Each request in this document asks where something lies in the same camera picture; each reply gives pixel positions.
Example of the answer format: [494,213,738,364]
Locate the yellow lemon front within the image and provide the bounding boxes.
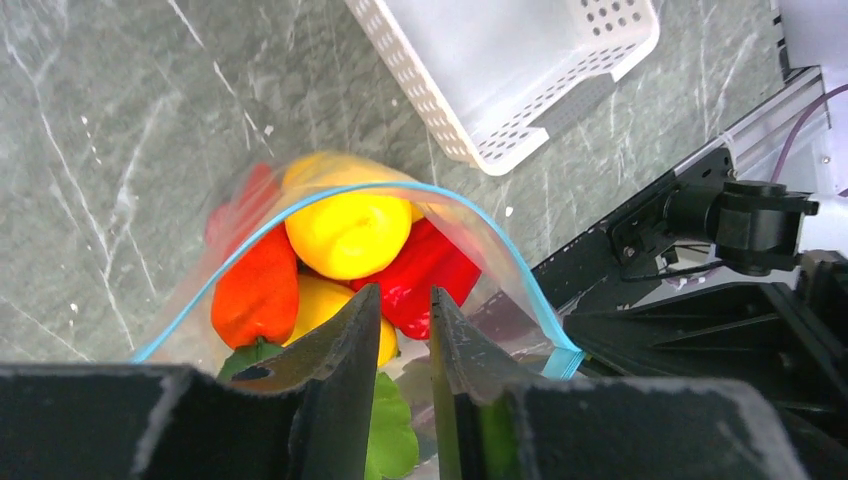
[283,274,399,368]

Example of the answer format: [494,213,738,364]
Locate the white plastic basket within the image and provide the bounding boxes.
[348,0,660,176]

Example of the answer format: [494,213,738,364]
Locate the yellow fruit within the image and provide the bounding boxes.
[283,152,423,234]

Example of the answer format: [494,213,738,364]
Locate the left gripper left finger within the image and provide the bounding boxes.
[1,285,380,479]

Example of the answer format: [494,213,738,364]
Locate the aluminium frame rail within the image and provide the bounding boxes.
[672,67,825,177]

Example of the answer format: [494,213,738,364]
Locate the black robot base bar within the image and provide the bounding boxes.
[535,148,847,438]

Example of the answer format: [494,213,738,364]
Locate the clear zip top bag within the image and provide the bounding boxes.
[133,152,585,479]

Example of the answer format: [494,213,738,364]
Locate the red bell pepper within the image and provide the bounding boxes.
[350,219,481,340]

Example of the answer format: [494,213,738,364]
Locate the pink peach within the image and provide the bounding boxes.
[204,162,279,259]

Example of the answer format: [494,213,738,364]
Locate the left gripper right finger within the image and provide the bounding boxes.
[430,288,807,479]

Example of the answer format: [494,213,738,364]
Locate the orange carrot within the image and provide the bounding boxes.
[210,226,299,350]

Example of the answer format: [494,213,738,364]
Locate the yellow lemon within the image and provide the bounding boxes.
[283,274,399,368]
[285,223,412,280]

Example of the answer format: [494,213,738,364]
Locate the green leafy vegetable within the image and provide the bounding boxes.
[217,340,419,479]

